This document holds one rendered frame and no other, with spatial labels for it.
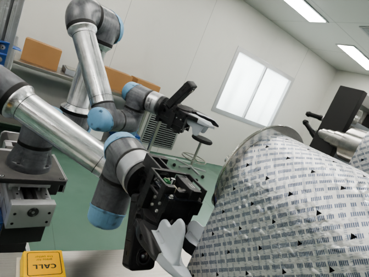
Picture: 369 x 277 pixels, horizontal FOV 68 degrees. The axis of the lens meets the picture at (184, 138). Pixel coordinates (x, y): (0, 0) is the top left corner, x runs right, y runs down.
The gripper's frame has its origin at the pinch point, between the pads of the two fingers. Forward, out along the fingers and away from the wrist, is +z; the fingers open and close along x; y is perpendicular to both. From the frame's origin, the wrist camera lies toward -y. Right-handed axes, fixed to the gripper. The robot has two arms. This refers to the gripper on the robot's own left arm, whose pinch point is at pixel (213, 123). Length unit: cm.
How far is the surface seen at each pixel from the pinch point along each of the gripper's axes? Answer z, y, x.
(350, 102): 30.1, -19.9, 16.9
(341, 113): 29.7, -17.3, 17.0
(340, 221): 30, -12, 58
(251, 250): 25, -4, 56
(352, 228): 31, -12, 58
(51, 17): -273, 3, -147
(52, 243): -84, 129, -29
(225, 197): 21, -6, 53
